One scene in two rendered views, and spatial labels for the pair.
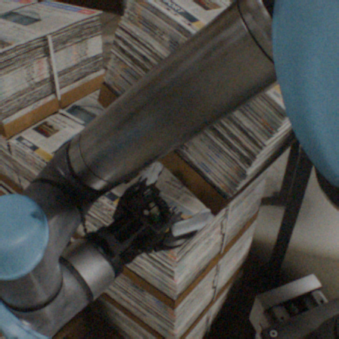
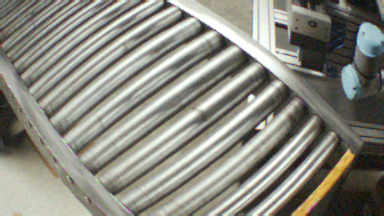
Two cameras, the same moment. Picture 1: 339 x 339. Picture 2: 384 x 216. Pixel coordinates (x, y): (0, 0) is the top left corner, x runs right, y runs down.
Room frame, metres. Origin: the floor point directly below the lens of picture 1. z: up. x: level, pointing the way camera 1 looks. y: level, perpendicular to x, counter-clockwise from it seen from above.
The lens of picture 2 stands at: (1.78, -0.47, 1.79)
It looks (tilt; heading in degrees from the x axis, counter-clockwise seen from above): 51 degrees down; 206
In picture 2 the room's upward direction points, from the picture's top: 3 degrees clockwise
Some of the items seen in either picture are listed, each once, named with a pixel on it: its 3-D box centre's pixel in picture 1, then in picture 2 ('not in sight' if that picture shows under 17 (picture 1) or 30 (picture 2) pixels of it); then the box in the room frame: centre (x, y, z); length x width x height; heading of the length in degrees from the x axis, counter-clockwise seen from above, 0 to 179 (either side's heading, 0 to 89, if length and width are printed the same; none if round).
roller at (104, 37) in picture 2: not in sight; (90, 47); (1.01, -1.13, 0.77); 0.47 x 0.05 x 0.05; 163
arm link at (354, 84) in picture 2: not in sight; (362, 79); (0.96, -0.47, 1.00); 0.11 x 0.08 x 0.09; 138
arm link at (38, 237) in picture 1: (26, 241); not in sight; (0.26, 0.15, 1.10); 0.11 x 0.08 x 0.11; 162
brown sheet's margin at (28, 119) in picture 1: (32, 88); not in sight; (1.05, 0.42, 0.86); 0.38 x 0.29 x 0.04; 141
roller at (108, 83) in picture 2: not in sight; (119, 74); (1.05, -1.01, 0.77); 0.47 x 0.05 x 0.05; 163
